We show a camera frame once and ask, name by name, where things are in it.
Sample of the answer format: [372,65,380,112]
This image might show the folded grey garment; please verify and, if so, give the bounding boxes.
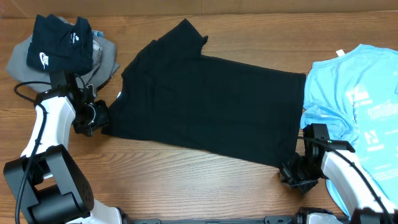
[6,17,119,92]

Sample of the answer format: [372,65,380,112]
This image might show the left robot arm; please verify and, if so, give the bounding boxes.
[3,71,131,224]

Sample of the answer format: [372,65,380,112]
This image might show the folded light blue garment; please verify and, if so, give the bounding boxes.
[92,30,104,37]

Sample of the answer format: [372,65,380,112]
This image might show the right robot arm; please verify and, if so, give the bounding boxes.
[279,123,397,223]

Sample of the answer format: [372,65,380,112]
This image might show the light blue t-shirt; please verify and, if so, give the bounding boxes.
[300,44,397,203]

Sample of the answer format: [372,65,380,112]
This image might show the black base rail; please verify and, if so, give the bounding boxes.
[130,215,295,224]

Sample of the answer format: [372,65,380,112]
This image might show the black t-shirt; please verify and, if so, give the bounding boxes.
[102,20,306,167]

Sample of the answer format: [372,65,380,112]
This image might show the folded black Nike shirt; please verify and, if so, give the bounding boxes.
[26,14,93,75]

